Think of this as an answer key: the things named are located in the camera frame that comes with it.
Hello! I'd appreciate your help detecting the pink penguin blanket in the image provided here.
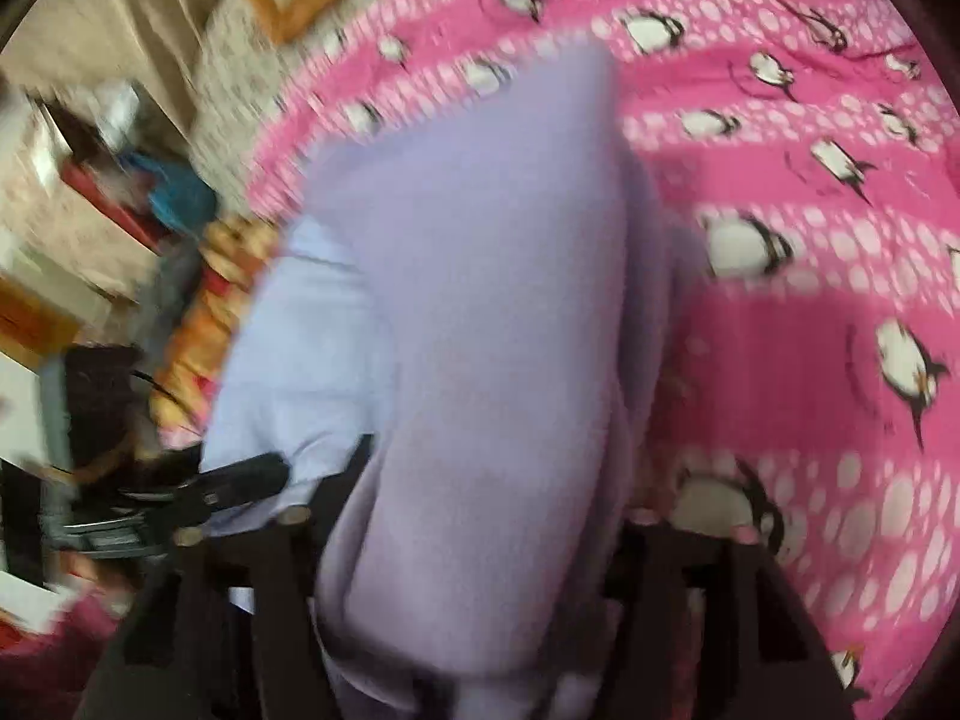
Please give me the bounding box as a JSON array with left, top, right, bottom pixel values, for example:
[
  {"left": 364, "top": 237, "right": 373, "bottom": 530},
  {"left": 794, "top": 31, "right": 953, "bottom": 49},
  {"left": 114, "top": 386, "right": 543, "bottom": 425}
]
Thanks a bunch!
[{"left": 247, "top": 0, "right": 958, "bottom": 718}]

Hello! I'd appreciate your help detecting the red hanging item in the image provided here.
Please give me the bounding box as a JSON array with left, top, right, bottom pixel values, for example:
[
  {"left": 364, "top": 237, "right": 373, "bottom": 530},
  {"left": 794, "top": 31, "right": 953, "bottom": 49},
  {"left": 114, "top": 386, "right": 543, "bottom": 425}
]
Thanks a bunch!
[{"left": 60, "top": 163, "right": 171, "bottom": 252}]

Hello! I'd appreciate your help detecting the beige curtain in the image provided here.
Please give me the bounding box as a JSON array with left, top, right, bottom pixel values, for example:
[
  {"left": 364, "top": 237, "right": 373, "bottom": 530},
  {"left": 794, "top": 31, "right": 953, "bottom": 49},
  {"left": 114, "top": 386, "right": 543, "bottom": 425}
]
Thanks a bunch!
[{"left": 2, "top": 0, "right": 218, "bottom": 135}]

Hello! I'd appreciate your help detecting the lavender purple jacket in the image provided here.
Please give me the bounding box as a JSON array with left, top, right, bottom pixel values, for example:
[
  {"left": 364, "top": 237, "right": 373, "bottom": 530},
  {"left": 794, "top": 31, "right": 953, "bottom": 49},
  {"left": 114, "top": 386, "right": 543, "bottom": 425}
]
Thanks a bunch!
[{"left": 202, "top": 41, "right": 706, "bottom": 718}]

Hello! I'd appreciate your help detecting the floral bed quilt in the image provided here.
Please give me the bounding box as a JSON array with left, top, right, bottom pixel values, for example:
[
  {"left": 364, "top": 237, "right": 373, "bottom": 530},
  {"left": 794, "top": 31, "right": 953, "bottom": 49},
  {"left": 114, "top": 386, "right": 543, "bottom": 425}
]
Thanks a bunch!
[{"left": 189, "top": 0, "right": 374, "bottom": 216}]

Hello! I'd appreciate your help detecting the orange yellow satin cloth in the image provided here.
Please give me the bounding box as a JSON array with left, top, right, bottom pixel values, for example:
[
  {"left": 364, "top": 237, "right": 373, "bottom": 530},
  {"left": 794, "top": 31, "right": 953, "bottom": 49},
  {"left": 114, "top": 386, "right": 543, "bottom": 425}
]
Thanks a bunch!
[{"left": 148, "top": 215, "right": 281, "bottom": 449}]

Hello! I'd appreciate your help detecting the grey dark garment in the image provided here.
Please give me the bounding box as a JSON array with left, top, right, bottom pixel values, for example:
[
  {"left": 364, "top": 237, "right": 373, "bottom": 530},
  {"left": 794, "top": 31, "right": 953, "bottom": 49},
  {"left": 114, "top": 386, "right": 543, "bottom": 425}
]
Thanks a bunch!
[{"left": 127, "top": 239, "right": 203, "bottom": 371}]

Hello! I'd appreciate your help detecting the magenta sleeve forearm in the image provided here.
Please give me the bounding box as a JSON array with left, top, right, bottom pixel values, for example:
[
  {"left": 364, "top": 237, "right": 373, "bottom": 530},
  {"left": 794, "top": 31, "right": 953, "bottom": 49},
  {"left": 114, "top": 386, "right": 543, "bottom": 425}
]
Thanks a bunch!
[{"left": 2, "top": 589, "right": 137, "bottom": 720}]

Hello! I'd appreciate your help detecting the blue plastic bag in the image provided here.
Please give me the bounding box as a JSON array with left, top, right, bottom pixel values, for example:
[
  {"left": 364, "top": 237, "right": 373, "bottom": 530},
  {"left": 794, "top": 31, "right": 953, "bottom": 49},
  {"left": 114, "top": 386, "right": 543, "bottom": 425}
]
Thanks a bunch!
[{"left": 121, "top": 151, "right": 218, "bottom": 239}]

